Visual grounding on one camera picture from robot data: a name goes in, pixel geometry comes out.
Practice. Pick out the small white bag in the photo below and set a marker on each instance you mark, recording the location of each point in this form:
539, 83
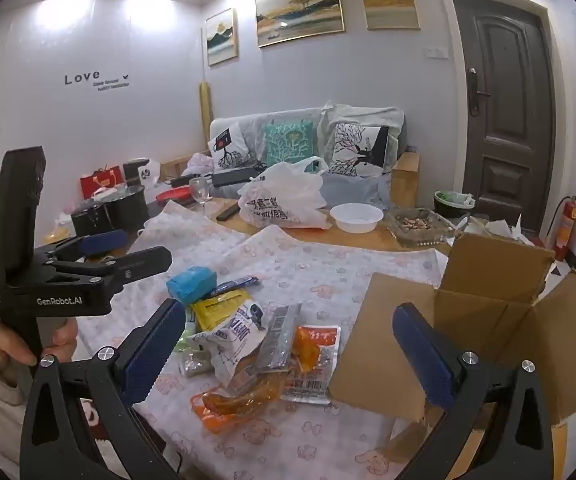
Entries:
149, 172

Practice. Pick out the grey transparent snack packet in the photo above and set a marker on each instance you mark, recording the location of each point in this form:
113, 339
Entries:
275, 340

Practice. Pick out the white bowl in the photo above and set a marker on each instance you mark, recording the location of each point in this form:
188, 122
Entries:
356, 217

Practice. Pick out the yellow snack packet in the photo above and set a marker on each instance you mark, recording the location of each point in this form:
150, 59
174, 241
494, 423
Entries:
213, 310

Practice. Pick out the black long box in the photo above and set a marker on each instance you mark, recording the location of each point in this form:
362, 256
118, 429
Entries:
238, 176

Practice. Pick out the wine glass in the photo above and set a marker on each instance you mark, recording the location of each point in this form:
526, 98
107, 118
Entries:
200, 187

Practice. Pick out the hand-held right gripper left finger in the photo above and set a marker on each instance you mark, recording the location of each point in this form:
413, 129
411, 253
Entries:
150, 360

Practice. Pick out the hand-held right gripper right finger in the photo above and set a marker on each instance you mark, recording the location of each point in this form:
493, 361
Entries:
425, 360

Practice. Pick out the small tree print cushion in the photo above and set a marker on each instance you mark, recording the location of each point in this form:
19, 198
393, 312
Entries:
228, 145

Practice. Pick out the large tree print cushion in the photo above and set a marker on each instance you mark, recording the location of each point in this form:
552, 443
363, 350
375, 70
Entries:
360, 150

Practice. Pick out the brown cardboard box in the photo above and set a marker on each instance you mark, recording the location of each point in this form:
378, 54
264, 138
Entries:
492, 270

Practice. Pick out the black remote control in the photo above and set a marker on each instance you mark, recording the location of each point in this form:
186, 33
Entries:
228, 213

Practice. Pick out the red lid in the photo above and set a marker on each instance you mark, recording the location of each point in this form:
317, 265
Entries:
174, 194

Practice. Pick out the pink patterned tablecloth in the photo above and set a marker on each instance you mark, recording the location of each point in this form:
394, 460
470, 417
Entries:
293, 260

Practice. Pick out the blue bar wrapper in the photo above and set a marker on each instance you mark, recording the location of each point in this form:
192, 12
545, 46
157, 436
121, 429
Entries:
233, 285

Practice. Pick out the orange clear snack packet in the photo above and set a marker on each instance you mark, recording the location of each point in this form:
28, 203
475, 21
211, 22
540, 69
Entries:
228, 405

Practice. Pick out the person's left hand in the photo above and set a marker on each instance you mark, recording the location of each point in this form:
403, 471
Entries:
3, 340

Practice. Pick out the dark brown door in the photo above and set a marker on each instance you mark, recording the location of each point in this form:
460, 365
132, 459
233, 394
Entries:
507, 110

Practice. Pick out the wide framed landscape painting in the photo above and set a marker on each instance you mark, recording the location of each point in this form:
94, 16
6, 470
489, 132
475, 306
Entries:
300, 10

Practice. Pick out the grey sofa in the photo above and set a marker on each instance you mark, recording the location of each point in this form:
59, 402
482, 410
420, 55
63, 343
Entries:
357, 192

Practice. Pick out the glass dish with nuts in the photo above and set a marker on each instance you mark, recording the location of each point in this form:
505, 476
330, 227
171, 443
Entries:
417, 225

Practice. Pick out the white light switch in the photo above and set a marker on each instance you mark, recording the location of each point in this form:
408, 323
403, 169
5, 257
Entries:
435, 52

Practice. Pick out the black pot with glass lid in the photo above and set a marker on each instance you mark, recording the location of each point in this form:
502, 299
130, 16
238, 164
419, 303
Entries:
118, 207

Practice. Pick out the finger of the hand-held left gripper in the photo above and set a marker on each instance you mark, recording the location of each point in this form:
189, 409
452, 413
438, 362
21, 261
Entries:
103, 242
138, 264

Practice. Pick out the orange and white snack packet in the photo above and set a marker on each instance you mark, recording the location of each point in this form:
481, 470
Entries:
318, 342

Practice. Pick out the teal cushion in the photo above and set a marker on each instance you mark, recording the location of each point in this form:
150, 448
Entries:
290, 142

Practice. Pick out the black wall lettering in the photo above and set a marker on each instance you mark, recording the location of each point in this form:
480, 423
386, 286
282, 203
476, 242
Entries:
83, 79

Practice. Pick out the printed white plastic bag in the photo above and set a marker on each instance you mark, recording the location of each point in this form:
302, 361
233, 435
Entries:
278, 195

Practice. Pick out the black trash bin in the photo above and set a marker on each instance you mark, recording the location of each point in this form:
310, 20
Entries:
450, 207

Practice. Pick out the small framed painting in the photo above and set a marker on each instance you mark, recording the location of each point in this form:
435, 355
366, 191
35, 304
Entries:
221, 37

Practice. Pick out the red fire extinguisher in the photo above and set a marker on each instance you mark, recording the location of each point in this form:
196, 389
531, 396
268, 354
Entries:
565, 230

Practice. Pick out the yellow rolled mat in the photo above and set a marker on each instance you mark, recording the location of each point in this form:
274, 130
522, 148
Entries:
205, 115

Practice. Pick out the small silver snack packet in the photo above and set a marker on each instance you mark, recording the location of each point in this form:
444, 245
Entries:
195, 362

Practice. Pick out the blue snack packet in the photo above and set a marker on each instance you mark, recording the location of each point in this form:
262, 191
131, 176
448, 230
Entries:
190, 284

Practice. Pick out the red gift bag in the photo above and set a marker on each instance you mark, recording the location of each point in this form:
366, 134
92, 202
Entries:
100, 180

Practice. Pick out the white plastic packaging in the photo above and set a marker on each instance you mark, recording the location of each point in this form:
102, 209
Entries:
497, 230

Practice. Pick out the pink plastic bag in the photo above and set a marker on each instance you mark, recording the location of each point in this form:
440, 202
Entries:
200, 162

